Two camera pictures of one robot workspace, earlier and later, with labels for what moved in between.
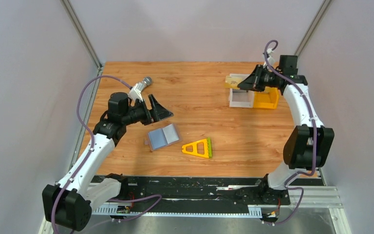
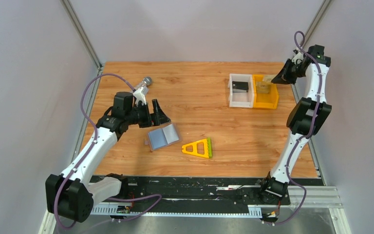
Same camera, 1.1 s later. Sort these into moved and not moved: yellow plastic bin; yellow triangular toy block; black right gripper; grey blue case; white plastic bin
Moved: black right gripper
Not moved: white plastic bin; yellow plastic bin; grey blue case; yellow triangular toy block
